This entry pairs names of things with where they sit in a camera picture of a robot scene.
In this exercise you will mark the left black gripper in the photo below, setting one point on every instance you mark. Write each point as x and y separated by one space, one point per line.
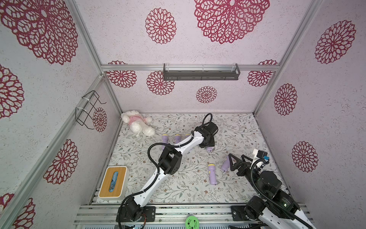
212 144

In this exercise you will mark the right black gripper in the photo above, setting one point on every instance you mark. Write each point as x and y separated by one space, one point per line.
242 166

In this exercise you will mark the purple flashlight near right arm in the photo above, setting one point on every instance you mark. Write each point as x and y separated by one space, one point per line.
227 164

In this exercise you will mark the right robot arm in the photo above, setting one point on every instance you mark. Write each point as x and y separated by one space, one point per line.
272 206

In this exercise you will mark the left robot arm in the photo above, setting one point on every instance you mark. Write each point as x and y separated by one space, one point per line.
168 164

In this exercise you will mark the white plush teddy bear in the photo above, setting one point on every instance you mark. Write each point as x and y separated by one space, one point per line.
138 123

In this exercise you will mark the green tape roll front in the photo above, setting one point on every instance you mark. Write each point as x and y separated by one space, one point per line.
192 222

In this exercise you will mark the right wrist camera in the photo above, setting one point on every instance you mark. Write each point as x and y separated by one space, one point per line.
260 154

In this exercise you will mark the black wall shelf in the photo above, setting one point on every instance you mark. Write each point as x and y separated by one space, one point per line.
201 74

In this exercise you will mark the black wire wall rack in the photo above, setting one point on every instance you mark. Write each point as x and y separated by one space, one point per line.
92 115

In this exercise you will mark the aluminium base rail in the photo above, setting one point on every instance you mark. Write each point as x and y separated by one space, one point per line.
175 214

